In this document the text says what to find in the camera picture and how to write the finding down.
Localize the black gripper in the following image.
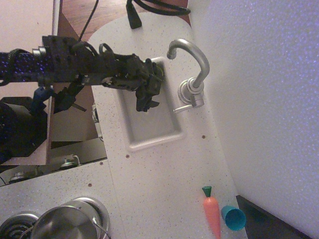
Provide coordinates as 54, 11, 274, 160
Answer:
104, 54, 163, 112

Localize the silver curved faucet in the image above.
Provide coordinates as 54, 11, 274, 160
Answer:
166, 38, 211, 114

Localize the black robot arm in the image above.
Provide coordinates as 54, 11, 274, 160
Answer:
0, 35, 163, 113

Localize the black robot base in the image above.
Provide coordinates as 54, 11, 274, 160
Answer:
0, 97, 47, 164

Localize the white toy sink basin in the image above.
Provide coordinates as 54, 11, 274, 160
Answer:
116, 57, 185, 152

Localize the green plastic cup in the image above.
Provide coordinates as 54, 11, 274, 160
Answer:
156, 66, 164, 81

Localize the blue black clamp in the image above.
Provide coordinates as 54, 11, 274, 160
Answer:
29, 83, 86, 115

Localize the silver stove knob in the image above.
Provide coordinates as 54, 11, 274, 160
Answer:
9, 172, 25, 184
59, 155, 81, 170

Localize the orange toy carrot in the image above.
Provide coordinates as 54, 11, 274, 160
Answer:
202, 186, 221, 239

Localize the stainless steel pot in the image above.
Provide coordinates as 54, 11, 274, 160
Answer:
31, 197, 111, 239

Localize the teal plastic cup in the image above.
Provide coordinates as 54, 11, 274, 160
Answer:
221, 205, 247, 231

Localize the silver stove knob left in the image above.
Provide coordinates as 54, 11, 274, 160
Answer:
9, 172, 25, 184

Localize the silver stove burner coil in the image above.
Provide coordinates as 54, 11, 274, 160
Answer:
0, 212, 39, 239

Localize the black strap end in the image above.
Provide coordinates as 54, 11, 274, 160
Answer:
126, 0, 143, 29

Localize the thick black braided cable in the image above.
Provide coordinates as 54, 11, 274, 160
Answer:
134, 0, 191, 16

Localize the thin black cable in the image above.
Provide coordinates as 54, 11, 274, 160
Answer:
78, 0, 100, 42

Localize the silver stove burner ring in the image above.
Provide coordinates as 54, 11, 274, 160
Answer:
70, 196, 111, 232

